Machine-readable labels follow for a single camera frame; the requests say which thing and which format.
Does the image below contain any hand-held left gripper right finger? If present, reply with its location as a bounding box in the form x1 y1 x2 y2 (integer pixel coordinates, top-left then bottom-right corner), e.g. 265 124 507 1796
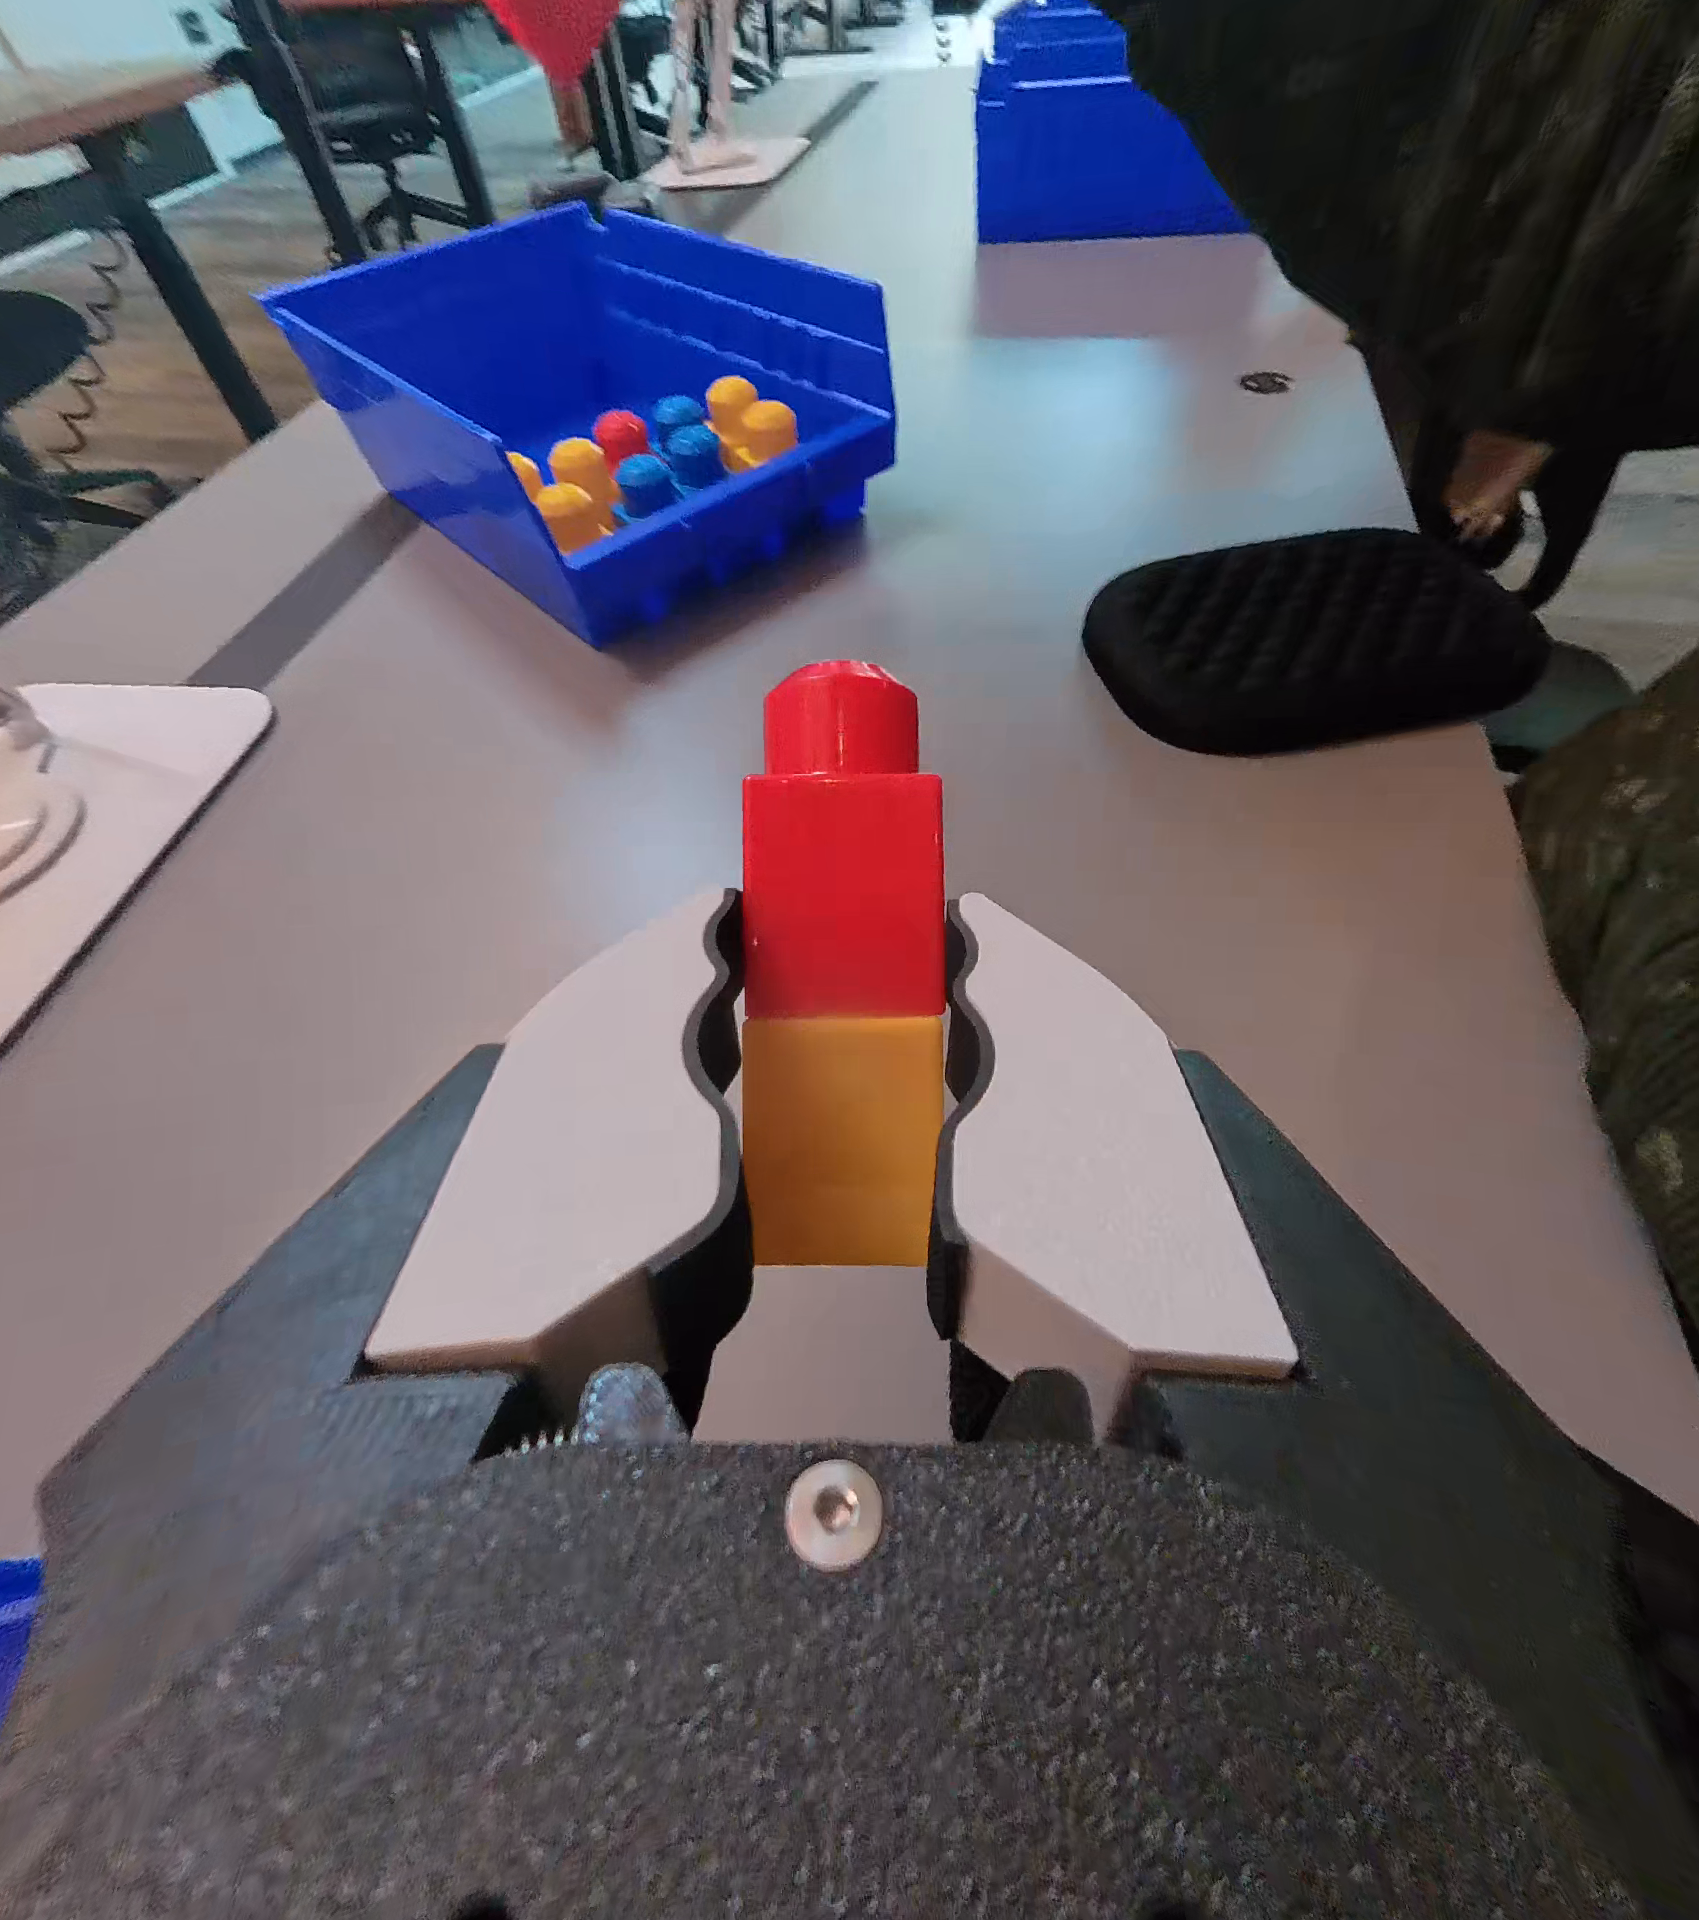
928 892 1302 1447

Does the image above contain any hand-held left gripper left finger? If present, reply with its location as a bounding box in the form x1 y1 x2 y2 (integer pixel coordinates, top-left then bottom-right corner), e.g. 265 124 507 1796
365 888 753 1440

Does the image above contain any yellow mega block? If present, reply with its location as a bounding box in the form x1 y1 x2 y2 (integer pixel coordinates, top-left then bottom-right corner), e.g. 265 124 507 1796
743 1015 944 1273

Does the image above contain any red mega block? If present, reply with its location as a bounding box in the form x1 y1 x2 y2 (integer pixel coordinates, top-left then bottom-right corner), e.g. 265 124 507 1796
741 657 950 1026

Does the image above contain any pile of blocks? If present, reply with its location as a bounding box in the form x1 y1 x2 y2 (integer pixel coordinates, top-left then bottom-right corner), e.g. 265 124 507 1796
505 373 805 559

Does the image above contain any person's right forearm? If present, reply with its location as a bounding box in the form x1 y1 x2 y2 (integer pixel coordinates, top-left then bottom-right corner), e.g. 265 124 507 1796
1116 0 1699 453

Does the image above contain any person's right hand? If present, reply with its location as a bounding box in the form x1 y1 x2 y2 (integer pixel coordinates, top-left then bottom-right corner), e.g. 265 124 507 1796
1446 433 1554 541

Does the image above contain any white document stand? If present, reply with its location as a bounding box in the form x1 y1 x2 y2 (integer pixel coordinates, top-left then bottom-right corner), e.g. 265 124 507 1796
0 142 277 1117
645 0 813 193

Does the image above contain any stack of blue bins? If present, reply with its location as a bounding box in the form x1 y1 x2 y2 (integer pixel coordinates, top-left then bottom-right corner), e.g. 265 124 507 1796
974 0 1254 247

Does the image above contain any red triangular object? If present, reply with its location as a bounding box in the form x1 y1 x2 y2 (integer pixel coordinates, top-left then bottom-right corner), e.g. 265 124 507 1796
487 0 631 88

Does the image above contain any wooden desk with black legs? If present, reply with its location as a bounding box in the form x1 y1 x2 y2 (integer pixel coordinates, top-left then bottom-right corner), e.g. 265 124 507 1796
0 67 285 445

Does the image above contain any coiled black cable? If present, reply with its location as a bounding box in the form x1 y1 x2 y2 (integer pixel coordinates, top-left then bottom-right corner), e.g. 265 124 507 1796
53 225 139 470

